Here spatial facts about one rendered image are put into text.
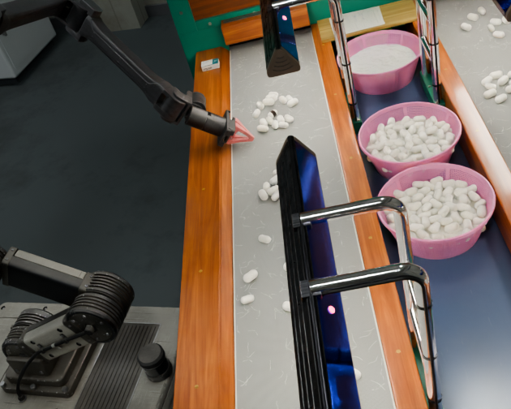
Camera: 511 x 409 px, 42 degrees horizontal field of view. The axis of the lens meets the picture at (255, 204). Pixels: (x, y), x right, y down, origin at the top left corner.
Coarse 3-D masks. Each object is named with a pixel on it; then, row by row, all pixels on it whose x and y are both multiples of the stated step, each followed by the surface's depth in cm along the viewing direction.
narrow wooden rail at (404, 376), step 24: (312, 24) 233; (336, 72) 205; (336, 96) 196; (336, 120) 187; (360, 168) 169; (360, 192) 162; (360, 216) 156; (360, 240) 150; (384, 264) 143; (384, 288) 138; (384, 312) 133; (384, 336) 129; (408, 336) 128; (408, 360) 124; (408, 384) 120; (408, 408) 117
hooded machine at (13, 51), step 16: (0, 0) 413; (16, 32) 427; (32, 32) 442; (48, 32) 456; (0, 48) 415; (16, 48) 427; (32, 48) 442; (48, 48) 463; (0, 64) 423; (16, 64) 428; (32, 64) 448; (0, 80) 438; (16, 80) 434
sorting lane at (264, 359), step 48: (240, 48) 238; (240, 96) 214; (240, 144) 193; (336, 144) 182; (240, 192) 177; (336, 192) 168; (240, 240) 163; (336, 240) 155; (240, 288) 151; (240, 336) 141; (288, 336) 138; (240, 384) 132; (288, 384) 129; (384, 384) 124
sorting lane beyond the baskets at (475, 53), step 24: (456, 0) 226; (480, 0) 222; (456, 24) 214; (480, 24) 211; (504, 24) 207; (456, 48) 204; (480, 48) 201; (504, 48) 198; (480, 72) 191; (504, 72) 189; (480, 96) 183; (504, 120) 173; (504, 144) 166
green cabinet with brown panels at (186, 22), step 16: (176, 0) 226; (192, 0) 227; (208, 0) 227; (224, 0) 228; (240, 0) 228; (256, 0) 228; (320, 0) 228; (176, 16) 229; (192, 16) 230; (208, 16) 231; (224, 16) 230
